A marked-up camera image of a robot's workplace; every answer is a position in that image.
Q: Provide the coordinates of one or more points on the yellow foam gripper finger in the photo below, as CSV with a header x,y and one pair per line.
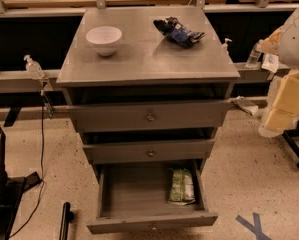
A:
x,y
278,120
286,103

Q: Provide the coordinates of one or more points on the green jalapeno chip bag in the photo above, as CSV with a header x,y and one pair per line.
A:
x,y
182,187

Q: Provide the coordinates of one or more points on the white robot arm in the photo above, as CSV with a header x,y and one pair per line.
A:
x,y
284,42

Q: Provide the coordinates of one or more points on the grey middle drawer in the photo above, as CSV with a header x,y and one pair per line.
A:
x,y
148,151

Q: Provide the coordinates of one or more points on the grey top drawer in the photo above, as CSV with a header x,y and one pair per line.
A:
x,y
148,116

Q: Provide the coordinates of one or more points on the grey wooden drawer cabinet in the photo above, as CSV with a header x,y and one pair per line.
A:
x,y
147,67

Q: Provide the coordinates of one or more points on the blue chip bag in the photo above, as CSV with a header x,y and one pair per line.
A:
x,y
175,31

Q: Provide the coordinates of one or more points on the grey open bottom drawer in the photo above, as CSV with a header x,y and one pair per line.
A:
x,y
134,197

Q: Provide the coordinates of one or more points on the white paper packet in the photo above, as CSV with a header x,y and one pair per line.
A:
x,y
270,62

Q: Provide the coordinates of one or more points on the clear plastic water bottle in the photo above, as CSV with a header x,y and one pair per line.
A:
x,y
254,55

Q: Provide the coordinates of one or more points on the small sanitizer pump bottle right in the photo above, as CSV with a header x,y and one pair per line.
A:
x,y
227,41

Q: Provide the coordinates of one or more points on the white ceramic bowl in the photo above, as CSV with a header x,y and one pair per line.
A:
x,y
104,39

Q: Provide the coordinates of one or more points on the black tube on floor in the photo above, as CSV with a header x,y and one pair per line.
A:
x,y
67,218

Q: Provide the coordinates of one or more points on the clear sanitizer pump bottle left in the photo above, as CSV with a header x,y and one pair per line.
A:
x,y
33,68

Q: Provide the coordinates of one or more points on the black stand base left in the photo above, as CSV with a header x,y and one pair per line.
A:
x,y
11,191

